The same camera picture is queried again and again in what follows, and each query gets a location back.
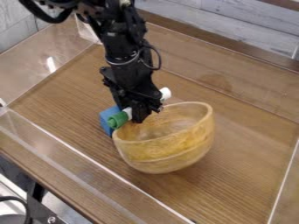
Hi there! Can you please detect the black cable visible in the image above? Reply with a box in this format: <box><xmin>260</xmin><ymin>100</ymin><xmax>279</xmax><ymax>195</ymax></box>
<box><xmin>0</xmin><ymin>194</ymin><xmax>33</xmax><ymax>224</ymax></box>

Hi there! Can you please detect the green white marker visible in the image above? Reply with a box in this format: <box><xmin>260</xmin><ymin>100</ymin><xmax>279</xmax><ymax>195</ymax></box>
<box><xmin>107</xmin><ymin>87</ymin><xmax>172</xmax><ymax>130</ymax></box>

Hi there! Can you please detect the blue foam block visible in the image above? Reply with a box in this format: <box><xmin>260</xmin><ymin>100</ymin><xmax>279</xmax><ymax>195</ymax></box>
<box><xmin>99</xmin><ymin>106</ymin><xmax>120</xmax><ymax>137</ymax></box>

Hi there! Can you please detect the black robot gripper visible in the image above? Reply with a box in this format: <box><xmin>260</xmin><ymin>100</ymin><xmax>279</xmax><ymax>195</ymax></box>
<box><xmin>99</xmin><ymin>52</ymin><xmax>162</xmax><ymax>123</ymax></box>

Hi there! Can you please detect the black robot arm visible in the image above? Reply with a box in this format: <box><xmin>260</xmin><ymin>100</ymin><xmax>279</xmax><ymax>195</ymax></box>
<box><xmin>19</xmin><ymin>0</ymin><xmax>163</xmax><ymax>123</ymax></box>

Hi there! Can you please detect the black metal stand base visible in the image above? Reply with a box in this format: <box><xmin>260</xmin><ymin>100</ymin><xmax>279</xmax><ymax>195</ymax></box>
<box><xmin>0</xmin><ymin>196</ymin><xmax>67</xmax><ymax>224</ymax></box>

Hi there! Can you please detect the clear acrylic triangle bracket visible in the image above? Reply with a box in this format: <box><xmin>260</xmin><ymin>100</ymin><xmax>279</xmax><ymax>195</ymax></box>
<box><xmin>76</xmin><ymin>17</ymin><xmax>102</xmax><ymax>45</ymax></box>

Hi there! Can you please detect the brown wooden bowl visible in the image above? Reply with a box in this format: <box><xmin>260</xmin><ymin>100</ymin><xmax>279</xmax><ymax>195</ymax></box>
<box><xmin>112</xmin><ymin>101</ymin><xmax>215</xmax><ymax>174</ymax></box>

